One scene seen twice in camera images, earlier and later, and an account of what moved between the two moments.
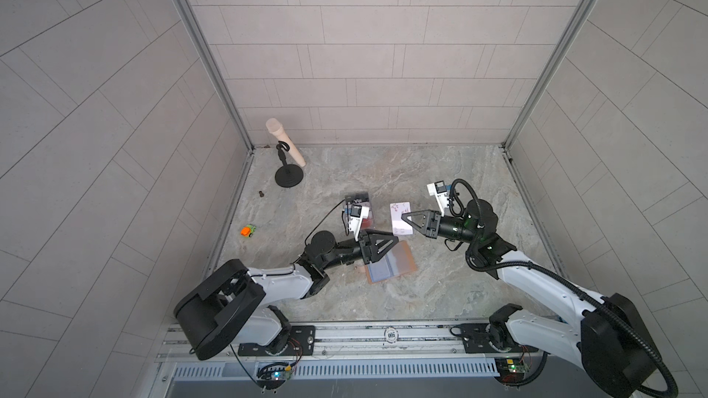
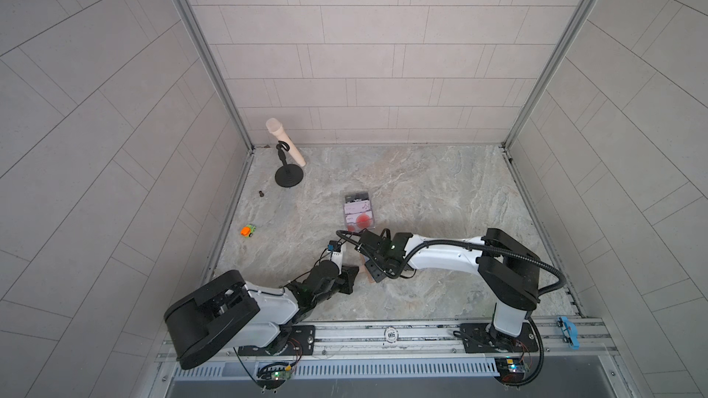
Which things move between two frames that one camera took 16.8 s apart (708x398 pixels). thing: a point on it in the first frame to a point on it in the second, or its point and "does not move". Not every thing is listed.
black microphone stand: (287, 175) does not move
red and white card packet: (361, 198) does not move
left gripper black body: (344, 254) to (341, 284)
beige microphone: (275, 126) does not move
